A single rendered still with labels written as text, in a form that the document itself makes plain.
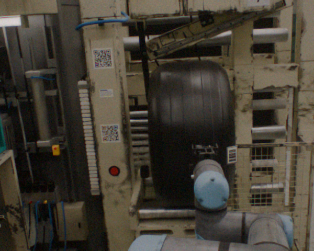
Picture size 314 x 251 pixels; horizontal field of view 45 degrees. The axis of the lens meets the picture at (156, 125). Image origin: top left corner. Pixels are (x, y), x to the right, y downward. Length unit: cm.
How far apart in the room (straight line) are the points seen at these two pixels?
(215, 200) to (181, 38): 107
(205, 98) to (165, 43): 57
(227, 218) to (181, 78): 61
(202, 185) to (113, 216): 84
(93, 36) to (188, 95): 41
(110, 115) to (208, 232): 72
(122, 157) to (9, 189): 44
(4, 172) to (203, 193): 71
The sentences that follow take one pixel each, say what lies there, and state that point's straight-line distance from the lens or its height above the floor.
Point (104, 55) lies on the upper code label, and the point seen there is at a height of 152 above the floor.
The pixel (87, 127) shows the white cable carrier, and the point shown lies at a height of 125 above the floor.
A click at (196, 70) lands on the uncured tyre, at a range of 138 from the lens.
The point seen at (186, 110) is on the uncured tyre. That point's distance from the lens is 127.
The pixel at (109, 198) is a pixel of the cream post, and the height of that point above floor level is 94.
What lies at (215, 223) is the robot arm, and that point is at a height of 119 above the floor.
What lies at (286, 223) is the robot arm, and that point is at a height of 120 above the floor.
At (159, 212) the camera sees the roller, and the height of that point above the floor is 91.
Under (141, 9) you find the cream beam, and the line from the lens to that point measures 165.
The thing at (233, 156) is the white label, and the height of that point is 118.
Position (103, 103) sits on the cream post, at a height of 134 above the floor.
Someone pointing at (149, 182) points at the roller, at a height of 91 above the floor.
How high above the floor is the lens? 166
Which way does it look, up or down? 17 degrees down
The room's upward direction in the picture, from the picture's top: 4 degrees counter-clockwise
